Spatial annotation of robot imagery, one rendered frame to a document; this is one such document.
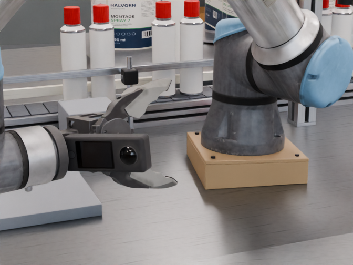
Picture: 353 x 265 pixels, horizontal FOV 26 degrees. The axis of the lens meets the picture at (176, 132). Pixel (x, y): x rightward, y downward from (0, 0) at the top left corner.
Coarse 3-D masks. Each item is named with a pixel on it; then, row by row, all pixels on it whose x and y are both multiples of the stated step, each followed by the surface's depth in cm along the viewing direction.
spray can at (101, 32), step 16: (96, 16) 156; (96, 32) 156; (112, 32) 158; (96, 48) 158; (112, 48) 159; (96, 64) 159; (112, 64) 160; (96, 80) 160; (112, 80) 161; (96, 96) 161; (112, 96) 162
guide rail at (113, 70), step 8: (352, 48) 176; (144, 64) 160; (152, 64) 160; (160, 64) 161; (168, 64) 161; (176, 64) 162; (184, 64) 163; (192, 64) 163; (200, 64) 164; (208, 64) 165; (56, 72) 154; (64, 72) 154; (72, 72) 154; (80, 72) 155; (88, 72) 156; (96, 72) 156; (104, 72) 157; (112, 72) 157; (8, 80) 150; (16, 80) 151; (24, 80) 151; (32, 80) 152; (40, 80) 153
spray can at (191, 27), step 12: (192, 0) 164; (192, 12) 163; (180, 24) 164; (192, 24) 163; (180, 36) 165; (192, 36) 163; (180, 48) 166; (192, 48) 164; (180, 60) 167; (180, 72) 168; (192, 72) 166; (180, 84) 168; (192, 84) 167
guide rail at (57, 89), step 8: (208, 72) 174; (120, 80) 167; (144, 80) 169; (176, 80) 171; (16, 88) 160; (24, 88) 160; (32, 88) 160; (40, 88) 161; (48, 88) 162; (56, 88) 162; (88, 88) 165; (120, 88) 167; (8, 96) 159; (16, 96) 160; (24, 96) 160; (32, 96) 161; (40, 96) 162
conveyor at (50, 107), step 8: (352, 80) 180; (208, 88) 174; (176, 96) 167; (184, 96) 167; (192, 96) 167; (200, 96) 167; (208, 96) 167; (24, 104) 162; (32, 104) 161; (40, 104) 161; (48, 104) 161; (56, 104) 161; (8, 112) 158; (16, 112) 156; (24, 112) 156; (32, 112) 156; (40, 112) 156; (48, 112) 156; (56, 112) 156
